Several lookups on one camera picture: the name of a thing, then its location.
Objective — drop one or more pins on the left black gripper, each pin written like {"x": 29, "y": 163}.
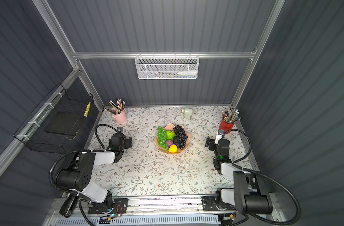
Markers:
{"x": 126, "y": 142}

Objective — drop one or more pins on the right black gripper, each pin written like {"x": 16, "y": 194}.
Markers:
{"x": 210, "y": 142}

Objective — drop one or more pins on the dark brown avocado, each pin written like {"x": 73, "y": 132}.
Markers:
{"x": 176, "y": 141}

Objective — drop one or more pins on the dark purple grape bunch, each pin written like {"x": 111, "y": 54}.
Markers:
{"x": 180, "y": 132}

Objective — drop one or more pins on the green grape bunch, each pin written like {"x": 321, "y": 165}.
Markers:
{"x": 162, "y": 138}

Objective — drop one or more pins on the yellow pear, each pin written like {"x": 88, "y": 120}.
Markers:
{"x": 173, "y": 149}

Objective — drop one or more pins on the purple round fruit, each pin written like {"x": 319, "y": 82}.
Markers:
{"x": 169, "y": 143}

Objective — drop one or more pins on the bright green custard apple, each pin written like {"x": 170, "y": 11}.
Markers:
{"x": 170, "y": 135}

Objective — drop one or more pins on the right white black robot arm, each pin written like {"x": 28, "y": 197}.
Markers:
{"x": 249, "y": 194}

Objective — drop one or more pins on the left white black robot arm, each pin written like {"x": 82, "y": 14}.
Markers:
{"x": 72, "y": 172}

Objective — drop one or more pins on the pink scalloped fruit bowl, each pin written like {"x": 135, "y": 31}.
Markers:
{"x": 170, "y": 127}

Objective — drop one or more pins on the red pencil cup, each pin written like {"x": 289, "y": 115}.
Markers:
{"x": 225, "y": 126}

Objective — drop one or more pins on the pink pencil cup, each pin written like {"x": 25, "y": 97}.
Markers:
{"x": 121, "y": 118}

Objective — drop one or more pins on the pencils in red cup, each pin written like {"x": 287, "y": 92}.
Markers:
{"x": 231, "y": 115}

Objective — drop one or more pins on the pencils in pink cup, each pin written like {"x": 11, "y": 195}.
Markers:
{"x": 118, "y": 106}

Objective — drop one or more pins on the white floor vent grille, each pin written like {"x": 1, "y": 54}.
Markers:
{"x": 159, "y": 220}

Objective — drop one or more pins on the black stapler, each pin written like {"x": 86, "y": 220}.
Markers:
{"x": 69, "y": 205}

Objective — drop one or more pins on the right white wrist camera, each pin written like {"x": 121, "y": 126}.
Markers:
{"x": 219, "y": 136}

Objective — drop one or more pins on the black wire wall basket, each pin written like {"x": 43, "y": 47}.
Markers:
{"x": 58, "y": 126}

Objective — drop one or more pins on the white wire mesh basket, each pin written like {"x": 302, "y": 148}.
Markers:
{"x": 167, "y": 68}

